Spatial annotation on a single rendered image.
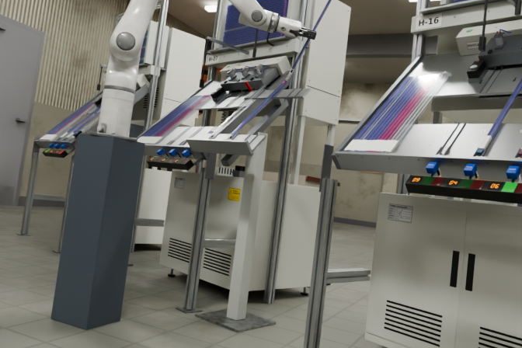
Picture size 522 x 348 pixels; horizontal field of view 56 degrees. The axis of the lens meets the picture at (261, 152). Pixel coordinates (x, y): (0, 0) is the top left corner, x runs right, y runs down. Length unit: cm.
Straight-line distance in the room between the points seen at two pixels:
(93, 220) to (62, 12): 543
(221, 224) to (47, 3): 495
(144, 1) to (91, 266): 103
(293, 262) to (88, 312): 122
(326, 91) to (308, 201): 64
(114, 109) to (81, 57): 536
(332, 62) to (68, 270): 180
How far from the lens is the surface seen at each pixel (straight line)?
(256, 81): 261
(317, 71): 284
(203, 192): 224
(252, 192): 215
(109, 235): 195
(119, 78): 199
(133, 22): 203
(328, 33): 295
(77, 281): 199
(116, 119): 197
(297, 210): 274
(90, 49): 745
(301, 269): 283
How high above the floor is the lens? 58
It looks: 4 degrees up
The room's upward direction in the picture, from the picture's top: 7 degrees clockwise
